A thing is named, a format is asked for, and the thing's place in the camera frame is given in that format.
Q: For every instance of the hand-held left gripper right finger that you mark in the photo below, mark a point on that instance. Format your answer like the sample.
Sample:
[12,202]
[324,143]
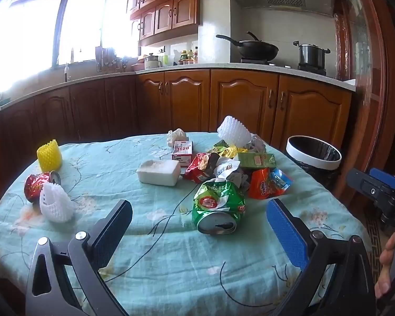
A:
[288,233]

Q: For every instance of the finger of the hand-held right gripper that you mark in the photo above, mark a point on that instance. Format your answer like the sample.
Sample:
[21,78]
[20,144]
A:
[383,174]
[358,179]

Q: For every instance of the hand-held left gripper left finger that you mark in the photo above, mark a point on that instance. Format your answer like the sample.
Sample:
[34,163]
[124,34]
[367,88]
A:
[113,230]

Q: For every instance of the white bin with black liner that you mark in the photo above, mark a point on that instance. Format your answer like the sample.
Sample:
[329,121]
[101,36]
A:
[312,168]

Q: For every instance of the yellow snack wrapper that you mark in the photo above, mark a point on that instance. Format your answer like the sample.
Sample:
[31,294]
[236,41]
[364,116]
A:
[228,151]

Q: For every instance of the red and white carton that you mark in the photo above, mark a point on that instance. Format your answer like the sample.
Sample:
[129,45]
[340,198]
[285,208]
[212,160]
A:
[182,154]

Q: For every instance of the red snack wrapper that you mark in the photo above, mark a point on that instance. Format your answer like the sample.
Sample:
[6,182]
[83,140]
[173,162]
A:
[199,168]

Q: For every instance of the person's right hand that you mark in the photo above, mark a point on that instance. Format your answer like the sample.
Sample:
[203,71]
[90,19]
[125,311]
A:
[386,256]

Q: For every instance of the orange snack packet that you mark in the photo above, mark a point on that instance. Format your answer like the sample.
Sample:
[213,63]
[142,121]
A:
[261,184]

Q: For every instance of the blue snack packet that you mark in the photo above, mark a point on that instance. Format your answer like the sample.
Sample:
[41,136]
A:
[281,177]

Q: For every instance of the white foam fruit net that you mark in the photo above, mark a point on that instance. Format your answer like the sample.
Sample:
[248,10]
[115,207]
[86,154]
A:
[232,131]
[56,204]

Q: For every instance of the white foam block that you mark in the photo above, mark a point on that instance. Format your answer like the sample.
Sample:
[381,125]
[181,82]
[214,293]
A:
[158,172]

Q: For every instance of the crushed green can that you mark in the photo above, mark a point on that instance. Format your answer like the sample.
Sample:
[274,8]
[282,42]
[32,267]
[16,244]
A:
[217,204]

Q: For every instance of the green drink carton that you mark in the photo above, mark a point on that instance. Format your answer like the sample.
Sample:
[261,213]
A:
[256,161]

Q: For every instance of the crumpled white wrapper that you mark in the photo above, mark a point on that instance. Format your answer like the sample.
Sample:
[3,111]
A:
[228,169]

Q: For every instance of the crushed red can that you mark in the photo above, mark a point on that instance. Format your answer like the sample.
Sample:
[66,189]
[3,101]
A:
[35,186]

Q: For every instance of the crumpled silver paper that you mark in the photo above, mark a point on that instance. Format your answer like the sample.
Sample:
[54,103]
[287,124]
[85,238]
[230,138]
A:
[257,144]

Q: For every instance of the yellow foam fruit net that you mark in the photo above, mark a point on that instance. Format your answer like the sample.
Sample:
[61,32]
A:
[49,156]

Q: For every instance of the crumpled white tissue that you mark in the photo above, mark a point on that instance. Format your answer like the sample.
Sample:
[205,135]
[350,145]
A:
[177,136]

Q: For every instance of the steel cooking pot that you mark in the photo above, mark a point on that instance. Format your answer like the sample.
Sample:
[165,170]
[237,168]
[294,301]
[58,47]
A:
[311,55]

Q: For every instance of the black gas stove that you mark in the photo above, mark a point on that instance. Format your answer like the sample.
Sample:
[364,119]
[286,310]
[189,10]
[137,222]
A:
[283,64]

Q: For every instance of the wooden lower cabinets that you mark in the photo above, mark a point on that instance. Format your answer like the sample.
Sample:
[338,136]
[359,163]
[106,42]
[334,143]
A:
[243,102]

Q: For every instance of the wooden cabinets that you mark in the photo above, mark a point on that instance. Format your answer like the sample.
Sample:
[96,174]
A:
[171,10]
[243,102]

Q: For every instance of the black wok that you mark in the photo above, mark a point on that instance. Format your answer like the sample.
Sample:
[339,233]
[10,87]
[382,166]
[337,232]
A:
[258,50]

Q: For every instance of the pink bowl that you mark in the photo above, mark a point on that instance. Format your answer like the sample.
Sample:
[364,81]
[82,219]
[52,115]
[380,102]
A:
[139,67]

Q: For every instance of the green cup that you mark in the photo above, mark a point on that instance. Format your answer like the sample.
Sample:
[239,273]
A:
[165,60]

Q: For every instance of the white kitchen countertop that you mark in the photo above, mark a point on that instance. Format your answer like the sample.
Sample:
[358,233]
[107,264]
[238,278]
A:
[184,67]

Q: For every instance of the condiment bottle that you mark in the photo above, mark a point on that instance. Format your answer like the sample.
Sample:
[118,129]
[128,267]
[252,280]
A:
[183,56]
[190,55]
[195,54]

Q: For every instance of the kitchen window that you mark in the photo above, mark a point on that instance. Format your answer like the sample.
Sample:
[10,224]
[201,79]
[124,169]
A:
[29,39]

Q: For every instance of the wooden upper cabinets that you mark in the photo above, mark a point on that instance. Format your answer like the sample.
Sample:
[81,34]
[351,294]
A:
[171,10]

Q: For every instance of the wooden door frame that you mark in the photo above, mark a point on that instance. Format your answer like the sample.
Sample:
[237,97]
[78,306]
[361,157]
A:
[365,72]

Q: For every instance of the wall socket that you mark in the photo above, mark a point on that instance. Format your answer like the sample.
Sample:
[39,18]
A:
[162,49]

